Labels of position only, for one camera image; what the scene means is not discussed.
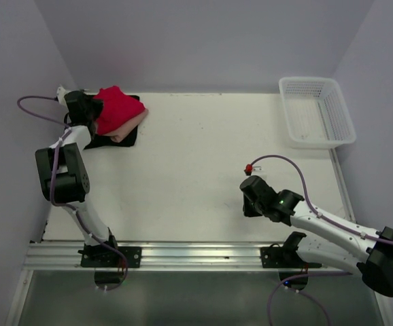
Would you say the red t shirt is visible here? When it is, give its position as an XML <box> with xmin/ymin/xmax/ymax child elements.
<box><xmin>93</xmin><ymin>86</ymin><xmax>148</xmax><ymax>136</ymax></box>

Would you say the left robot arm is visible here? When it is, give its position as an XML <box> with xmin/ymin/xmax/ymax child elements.
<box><xmin>35</xmin><ymin>86</ymin><xmax>120</xmax><ymax>267</ymax></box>

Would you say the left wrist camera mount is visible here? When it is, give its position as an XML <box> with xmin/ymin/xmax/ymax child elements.
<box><xmin>56</xmin><ymin>86</ymin><xmax>69</xmax><ymax>105</ymax></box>

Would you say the white plastic basket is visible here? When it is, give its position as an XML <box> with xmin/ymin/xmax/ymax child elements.
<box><xmin>279</xmin><ymin>77</ymin><xmax>356</xmax><ymax>150</ymax></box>

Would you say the folded black t shirt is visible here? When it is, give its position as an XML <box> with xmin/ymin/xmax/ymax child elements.
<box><xmin>85</xmin><ymin>112</ymin><xmax>138</xmax><ymax>149</ymax></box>

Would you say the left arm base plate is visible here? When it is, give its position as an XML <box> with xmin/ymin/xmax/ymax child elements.
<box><xmin>78</xmin><ymin>244</ymin><xmax>142</xmax><ymax>268</ymax></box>

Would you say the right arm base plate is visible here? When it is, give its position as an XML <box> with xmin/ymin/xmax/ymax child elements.
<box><xmin>260</xmin><ymin>232</ymin><xmax>322</xmax><ymax>268</ymax></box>

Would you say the aluminium rail frame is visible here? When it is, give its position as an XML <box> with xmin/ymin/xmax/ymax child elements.
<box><xmin>4</xmin><ymin>217</ymin><xmax>393</xmax><ymax>326</ymax></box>

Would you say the folded pink t shirt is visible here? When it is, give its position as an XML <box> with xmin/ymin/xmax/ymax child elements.
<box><xmin>108</xmin><ymin>109</ymin><xmax>149</xmax><ymax>143</ymax></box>

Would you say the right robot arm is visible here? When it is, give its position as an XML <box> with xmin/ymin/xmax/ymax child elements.
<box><xmin>239</xmin><ymin>175</ymin><xmax>393</xmax><ymax>297</ymax></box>

